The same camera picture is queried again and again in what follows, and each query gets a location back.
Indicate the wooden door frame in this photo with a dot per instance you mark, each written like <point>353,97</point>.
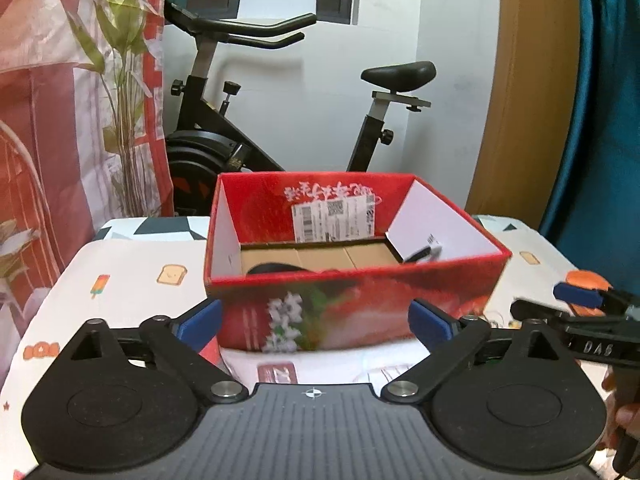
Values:
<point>529,111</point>

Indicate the red white patterned curtain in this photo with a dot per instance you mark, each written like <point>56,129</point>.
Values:
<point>45,216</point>

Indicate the teal curtain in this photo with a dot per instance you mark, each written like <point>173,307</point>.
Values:
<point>592,216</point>

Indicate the patterned white tablecloth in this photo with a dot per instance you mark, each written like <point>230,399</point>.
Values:
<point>125,277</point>

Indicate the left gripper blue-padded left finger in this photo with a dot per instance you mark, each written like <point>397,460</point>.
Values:
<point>176,344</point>

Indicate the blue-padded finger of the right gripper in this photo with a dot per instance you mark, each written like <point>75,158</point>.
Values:
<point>584,301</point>
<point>531,313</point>

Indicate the person's right hand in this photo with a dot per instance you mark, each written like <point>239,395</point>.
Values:
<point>620,416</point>

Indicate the red strawberry cardboard box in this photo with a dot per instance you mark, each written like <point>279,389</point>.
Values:
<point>306,261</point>

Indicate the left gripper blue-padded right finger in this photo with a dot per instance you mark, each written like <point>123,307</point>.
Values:
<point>453,345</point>

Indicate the green bamboo plant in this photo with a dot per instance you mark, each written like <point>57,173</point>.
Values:
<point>119,108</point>

